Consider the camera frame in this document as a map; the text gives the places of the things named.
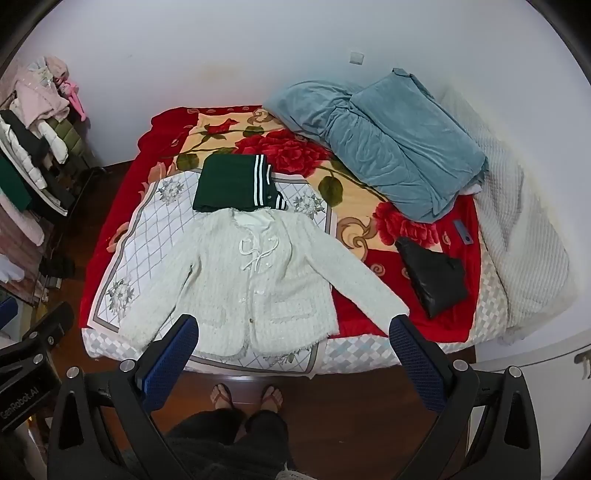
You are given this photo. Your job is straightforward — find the white puffer jacket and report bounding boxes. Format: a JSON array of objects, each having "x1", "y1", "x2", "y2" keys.
[{"x1": 0, "y1": 111, "x2": 52, "y2": 191}]

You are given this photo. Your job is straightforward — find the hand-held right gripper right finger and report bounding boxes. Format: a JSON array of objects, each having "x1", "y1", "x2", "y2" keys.
[{"x1": 389, "y1": 315, "x2": 542, "y2": 480}]

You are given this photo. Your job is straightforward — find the person's foot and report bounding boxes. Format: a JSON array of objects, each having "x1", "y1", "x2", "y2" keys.
[
  {"x1": 209, "y1": 384, "x2": 234, "y2": 412},
  {"x1": 260, "y1": 385, "x2": 284, "y2": 412}
]

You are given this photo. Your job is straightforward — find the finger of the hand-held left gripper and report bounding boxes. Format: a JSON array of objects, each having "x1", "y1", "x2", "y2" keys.
[{"x1": 0, "y1": 302, "x2": 75, "y2": 365}]

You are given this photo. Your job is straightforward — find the white checked floral blanket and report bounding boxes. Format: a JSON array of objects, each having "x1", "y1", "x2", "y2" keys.
[{"x1": 90, "y1": 170, "x2": 340, "y2": 377}]

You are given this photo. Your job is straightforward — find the pink garment pile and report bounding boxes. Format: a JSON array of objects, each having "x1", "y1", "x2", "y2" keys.
[{"x1": 7, "y1": 55, "x2": 88, "y2": 132}]

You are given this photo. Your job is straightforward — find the green garment with white stripes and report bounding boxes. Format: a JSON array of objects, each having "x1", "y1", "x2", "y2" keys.
[{"x1": 193, "y1": 154, "x2": 288, "y2": 214}]

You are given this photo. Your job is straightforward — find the checked bed sheet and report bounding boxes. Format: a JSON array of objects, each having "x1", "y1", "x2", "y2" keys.
[{"x1": 82, "y1": 263, "x2": 513, "y2": 377}]

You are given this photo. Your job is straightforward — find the white knit jacket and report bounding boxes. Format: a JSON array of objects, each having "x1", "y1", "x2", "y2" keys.
[{"x1": 117, "y1": 208, "x2": 411, "y2": 358}]

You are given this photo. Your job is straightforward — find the white quilted bedcover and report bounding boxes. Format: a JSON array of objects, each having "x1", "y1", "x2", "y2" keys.
[{"x1": 438, "y1": 88, "x2": 578, "y2": 347}]

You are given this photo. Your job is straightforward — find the blue-grey duvet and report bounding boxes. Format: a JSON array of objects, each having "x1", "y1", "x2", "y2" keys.
[{"x1": 262, "y1": 68, "x2": 490, "y2": 221}]

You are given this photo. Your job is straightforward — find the dark green hanging garment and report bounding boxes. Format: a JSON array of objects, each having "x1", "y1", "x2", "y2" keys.
[{"x1": 0, "y1": 154, "x2": 33, "y2": 213}]

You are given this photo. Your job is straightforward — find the small blue flat object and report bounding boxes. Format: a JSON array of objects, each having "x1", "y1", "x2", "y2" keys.
[{"x1": 452, "y1": 219, "x2": 474, "y2": 246}]

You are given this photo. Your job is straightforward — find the person's left foot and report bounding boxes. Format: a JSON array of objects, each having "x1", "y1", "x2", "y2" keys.
[{"x1": 209, "y1": 384, "x2": 234, "y2": 412}]

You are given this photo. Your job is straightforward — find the person's right foot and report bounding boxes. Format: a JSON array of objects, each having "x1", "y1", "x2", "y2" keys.
[{"x1": 260, "y1": 385, "x2": 284, "y2": 412}]

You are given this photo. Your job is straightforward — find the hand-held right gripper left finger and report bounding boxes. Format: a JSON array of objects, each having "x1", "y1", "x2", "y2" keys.
[{"x1": 46, "y1": 314, "x2": 200, "y2": 480}]

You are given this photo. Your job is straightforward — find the blue plastic object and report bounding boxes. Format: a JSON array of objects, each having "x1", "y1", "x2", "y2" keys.
[{"x1": 0, "y1": 298, "x2": 20, "y2": 331}]

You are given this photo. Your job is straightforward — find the olive puffer jacket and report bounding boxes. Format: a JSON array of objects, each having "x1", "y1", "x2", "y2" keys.
[{"x1": 44, "y1": 117, "x2": 86, "y2": 163}]

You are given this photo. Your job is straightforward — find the white cabinet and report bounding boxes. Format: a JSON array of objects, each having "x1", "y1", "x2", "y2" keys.
[{"x1": 471, "y1": 344, "x2": 591, "y2": 480}]

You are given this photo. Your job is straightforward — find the red floral blanket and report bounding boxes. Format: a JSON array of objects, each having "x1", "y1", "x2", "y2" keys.
[{"x1": 78, "y1": 105, "x2": 483, "y2": 344}]

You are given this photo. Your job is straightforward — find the black metal clothes rack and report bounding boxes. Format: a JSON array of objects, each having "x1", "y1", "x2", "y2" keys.
[{"x1": 39, "y1": 154, "x2": 109, "y2": 232}]

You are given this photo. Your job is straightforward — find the person's legs in dark pants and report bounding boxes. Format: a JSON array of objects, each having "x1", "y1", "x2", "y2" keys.
[{"x1": 164, "y1": 408, "x2": 296, "y2": 480}]

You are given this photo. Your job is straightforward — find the dark cloth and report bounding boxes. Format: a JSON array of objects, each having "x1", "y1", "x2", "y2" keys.
[{"x1": 38, "y1": 254, "x2": 75, "y2": 280}]

